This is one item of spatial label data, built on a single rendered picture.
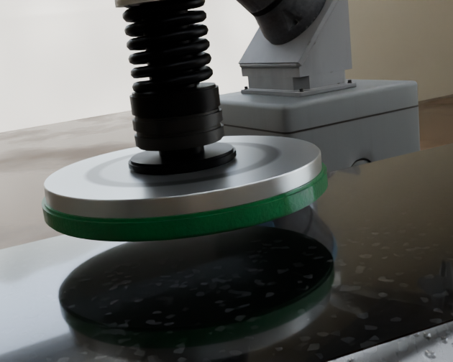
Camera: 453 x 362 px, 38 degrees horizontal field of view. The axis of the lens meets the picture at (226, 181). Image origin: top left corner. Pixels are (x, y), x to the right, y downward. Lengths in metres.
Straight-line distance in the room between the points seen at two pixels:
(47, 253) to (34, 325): 0.14
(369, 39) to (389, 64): 0.38
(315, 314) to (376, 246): 0.11
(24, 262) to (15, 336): 0.13
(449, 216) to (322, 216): 0.10
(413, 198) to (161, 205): 0.24
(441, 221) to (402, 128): 1.12
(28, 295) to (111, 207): 0.08
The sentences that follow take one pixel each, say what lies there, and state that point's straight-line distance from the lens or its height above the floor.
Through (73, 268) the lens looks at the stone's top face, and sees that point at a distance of 0.49.
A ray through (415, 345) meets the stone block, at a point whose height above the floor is 0.87.
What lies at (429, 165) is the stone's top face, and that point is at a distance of 0.69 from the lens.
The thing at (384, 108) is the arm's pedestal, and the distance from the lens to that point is 1.58.
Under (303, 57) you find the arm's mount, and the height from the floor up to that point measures 0.94.
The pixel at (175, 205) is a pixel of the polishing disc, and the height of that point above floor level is 0.92.
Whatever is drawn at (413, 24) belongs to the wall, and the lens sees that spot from 7.41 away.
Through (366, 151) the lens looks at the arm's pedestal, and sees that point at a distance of 1.55.
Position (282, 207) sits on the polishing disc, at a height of 0.91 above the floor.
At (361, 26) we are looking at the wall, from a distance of 6.90.
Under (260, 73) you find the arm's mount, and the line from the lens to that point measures 1.65.
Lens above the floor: 1.03
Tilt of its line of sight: 13 degrees down
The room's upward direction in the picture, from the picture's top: 6 degrees counter-clockwise
